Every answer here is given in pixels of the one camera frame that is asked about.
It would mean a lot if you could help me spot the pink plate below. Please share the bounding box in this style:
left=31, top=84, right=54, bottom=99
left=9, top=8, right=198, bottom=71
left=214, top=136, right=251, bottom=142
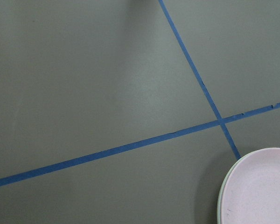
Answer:
left=218, top=147, right=280, bottom=224

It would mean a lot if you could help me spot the cream plate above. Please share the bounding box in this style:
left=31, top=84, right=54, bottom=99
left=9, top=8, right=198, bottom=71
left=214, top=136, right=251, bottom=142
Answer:
left=217, top=155, right=249, bottom=224

